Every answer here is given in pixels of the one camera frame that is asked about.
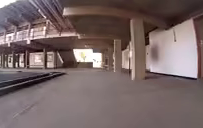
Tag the large concrete building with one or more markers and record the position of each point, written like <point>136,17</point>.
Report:
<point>102,23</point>

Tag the dark asphalt ground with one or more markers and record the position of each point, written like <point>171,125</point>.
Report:
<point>5,76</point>

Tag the grey concrete pavement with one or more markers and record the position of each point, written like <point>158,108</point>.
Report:
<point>99,103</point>

